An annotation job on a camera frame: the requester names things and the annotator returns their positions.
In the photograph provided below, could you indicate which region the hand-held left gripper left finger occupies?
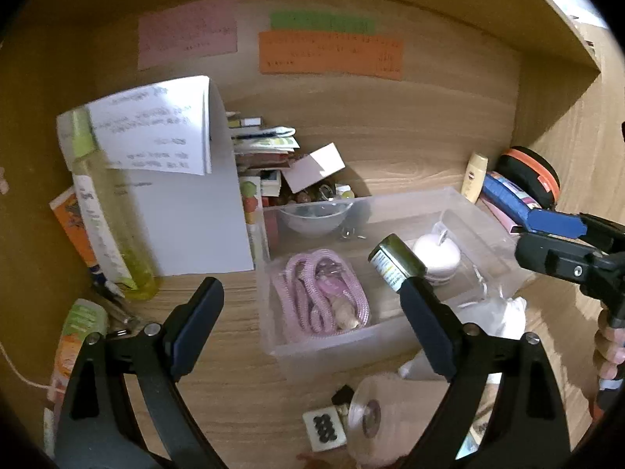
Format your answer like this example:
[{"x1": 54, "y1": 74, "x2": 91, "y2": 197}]
[{"x1": 49, "y1": 277, "x2": 230, "y2": 469}]

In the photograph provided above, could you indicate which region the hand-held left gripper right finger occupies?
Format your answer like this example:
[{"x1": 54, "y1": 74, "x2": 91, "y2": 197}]
[{"x1": 398, "y1": 277, "x2": 572, "y2": 469}]

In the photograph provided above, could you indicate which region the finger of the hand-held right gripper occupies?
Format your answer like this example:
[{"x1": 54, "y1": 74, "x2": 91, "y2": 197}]
[
  {"x1": 520, "y1": 208, "x2": 625, "y2": 255},
  {"x1": 515, "y1": 232, "x2": 611, "y2": 281}
]

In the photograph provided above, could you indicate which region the clear plastic storage box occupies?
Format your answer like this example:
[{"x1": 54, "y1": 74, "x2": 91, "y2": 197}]
[{"x1": 254, "y1": 186, "x2": 535, "y2": 384}]

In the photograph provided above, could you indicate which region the white drawstring pouch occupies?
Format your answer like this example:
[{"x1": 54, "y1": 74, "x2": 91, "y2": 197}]
[{"x1": 398, "y1": 295, "x2": 528, "y2": 384}]

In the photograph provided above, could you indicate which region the dark green glass bottle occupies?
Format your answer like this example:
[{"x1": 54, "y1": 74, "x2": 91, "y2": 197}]
[{"x1": 368, "y1": 233, "x2": 428, "y2": 294}]

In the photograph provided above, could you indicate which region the wooden desktop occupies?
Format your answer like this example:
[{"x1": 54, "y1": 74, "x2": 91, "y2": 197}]
[{"x1": 29, "y1": 176, "x2": 606, "y2": 469}]

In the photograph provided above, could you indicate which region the person's right hand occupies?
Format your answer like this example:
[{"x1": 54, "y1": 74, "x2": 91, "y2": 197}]
[{"x1": 588, "y1": 320, "x2": 625, "y2": 421}]

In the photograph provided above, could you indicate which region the blue patchwork pencil case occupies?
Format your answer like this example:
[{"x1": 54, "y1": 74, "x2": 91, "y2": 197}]
[{"x1": 481, "y1": 172, "x2": 543, "y2": 228}]

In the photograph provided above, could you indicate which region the pink flat pouch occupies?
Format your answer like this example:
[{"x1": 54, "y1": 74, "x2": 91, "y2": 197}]
[{"x1": 479, "y1": 193, "x2": 523, "y2": 235}]

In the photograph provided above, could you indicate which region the black orange zip case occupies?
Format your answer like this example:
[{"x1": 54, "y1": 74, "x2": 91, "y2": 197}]
[{"x1": 497, "y1": 147, "x2": 561, "y2": 213}]

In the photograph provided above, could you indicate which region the dark metal clip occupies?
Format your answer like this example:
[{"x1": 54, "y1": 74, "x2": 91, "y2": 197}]
[{"x1": 93, "y1": 278, "x2": 142, "y2": 338}]

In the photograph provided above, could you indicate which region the cream lotion bottle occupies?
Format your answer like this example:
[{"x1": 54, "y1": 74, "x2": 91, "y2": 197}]
[{"x1": 461, "y1": 152, "x2": 489, "y2": 204}]

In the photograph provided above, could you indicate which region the white file holder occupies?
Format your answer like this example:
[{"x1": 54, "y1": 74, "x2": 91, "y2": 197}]
[{"x1": 132, "y1": 78, "x2": 255, "y2": 277}]

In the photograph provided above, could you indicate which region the green orange tube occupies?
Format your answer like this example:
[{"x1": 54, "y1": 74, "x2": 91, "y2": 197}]
[{"x1": 44, "y1": 298, "x2": 109, "y2": 455}]

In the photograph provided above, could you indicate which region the yellow spray bottle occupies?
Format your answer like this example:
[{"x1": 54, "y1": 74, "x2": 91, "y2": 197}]
[{"x1": 71, "y1": 107, "x2": 162, "y2": 301}]

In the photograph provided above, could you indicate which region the white mahjong tile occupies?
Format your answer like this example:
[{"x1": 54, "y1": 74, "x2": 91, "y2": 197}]
[{"x1": 303, "y1": 406, "x2": 350, "y2": 451}]

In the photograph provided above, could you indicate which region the clear plastic bowl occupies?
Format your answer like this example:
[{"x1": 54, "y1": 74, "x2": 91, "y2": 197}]
[{"x1": 278, "y1": 200, "x2": 353, "y2": 238}]

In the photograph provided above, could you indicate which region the orange printed box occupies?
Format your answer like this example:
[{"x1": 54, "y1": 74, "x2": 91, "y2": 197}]
[{"x1": 49, "y1": 188, "x2": 105, "y2": 274}]

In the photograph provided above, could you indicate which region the stack of books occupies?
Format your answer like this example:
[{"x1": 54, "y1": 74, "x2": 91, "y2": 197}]
[{"x1": 227, "y1": 112, "x2": 301, "y2": 250}]

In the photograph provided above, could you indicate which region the small white cardboard box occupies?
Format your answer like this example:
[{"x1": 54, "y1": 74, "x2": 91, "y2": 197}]
[{"x1": 283, "y1": 143, "x2": 346, "y2": 193}]

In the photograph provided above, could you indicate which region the white printed paper sheet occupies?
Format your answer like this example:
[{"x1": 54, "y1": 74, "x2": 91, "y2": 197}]
[{"x1": 57, "y1": 75, "x2": 213, "y2": 175}]

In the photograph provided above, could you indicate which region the orange sticky note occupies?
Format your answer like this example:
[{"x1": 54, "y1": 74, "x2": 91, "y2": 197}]
[{"x1": 258, "y1": 30, "x2": 405, "y2": 81}]

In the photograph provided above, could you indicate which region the pink sticky note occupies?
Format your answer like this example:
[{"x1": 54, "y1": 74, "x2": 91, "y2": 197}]
[{"x1": 137, "y1": 2, "x2": 238, "y2": 70}]

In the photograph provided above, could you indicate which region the green sticky note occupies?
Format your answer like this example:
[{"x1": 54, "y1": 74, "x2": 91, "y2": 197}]
[{"x1": 270, "y1": 10, "x2": 378, "y2": 35}]

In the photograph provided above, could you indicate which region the pink braided rope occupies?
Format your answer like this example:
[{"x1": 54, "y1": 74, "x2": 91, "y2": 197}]
[{"x1": 271, "y1": 249, "x2": 373, "y2": 345}]

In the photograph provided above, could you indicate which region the white cord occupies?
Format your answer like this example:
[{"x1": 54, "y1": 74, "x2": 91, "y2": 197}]
[{"x1": 0, "y1": 342, "x2": 64, "y2": 392}]

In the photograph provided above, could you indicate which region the brown bead bracelet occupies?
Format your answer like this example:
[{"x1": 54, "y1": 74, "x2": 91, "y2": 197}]
[{"x1": 276, "y1": 183, "x2": 355, "y2": 206}]

